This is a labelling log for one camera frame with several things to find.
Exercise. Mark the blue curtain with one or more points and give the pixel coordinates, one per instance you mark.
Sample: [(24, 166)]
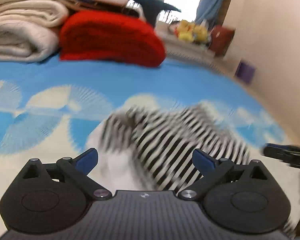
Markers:
[(207, 11)]

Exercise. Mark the dark red cushion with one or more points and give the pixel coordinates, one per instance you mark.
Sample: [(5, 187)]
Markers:
[(221, 38)]

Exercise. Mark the blue patterned bed sheet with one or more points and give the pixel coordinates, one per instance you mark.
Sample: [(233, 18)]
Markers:
[(54, 109)]

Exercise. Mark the cream folded blanket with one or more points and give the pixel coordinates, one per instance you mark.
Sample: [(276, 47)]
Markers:
[(27, 29)]

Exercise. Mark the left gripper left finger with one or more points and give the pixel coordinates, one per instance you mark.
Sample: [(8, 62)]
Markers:
[(77, 170)]

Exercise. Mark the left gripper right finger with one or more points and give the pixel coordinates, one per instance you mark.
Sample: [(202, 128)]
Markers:
[(213, 172)]

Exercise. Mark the red folded blanket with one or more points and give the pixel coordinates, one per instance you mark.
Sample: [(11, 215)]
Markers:
[(103, 35)]

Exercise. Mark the striped white hooded cardigan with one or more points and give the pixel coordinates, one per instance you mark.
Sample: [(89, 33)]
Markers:
[(153, 147)]

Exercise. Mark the yellow plush toys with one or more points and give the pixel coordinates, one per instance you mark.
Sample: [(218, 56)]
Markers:
[(191, 32)]

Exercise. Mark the blue shark plush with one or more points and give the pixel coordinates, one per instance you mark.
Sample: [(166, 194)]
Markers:
[(152, 8)]

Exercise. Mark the purple box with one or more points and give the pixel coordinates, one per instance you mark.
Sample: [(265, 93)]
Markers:
[(245, 72)]

